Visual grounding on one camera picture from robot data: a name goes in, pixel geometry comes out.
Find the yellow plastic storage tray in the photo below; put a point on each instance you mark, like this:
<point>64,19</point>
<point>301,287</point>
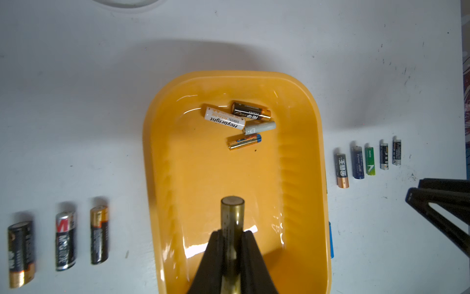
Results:
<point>282,179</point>

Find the green battery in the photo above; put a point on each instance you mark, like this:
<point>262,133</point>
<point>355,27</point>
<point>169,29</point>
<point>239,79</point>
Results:
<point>370,161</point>

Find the white cup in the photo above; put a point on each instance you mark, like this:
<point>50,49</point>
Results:
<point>129,4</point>

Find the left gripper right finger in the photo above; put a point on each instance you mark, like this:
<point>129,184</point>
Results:
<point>255,278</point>

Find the white rectangular battery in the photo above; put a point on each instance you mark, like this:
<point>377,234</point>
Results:
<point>220,117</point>

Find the black red silver battery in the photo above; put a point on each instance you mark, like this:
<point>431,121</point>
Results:
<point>65,242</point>

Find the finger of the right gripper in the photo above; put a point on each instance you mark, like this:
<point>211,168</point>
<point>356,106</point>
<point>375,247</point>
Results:
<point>451,195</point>

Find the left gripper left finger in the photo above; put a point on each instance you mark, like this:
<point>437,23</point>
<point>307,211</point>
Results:
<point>208,278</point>

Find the black white slim battery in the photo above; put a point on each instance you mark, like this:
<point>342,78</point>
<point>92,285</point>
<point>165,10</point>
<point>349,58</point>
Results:
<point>384,156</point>

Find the dark blue battery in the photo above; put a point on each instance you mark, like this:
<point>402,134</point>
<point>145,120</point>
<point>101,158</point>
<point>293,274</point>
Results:
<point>357,163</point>

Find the black copper battery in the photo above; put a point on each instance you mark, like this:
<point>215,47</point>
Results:
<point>341,170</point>

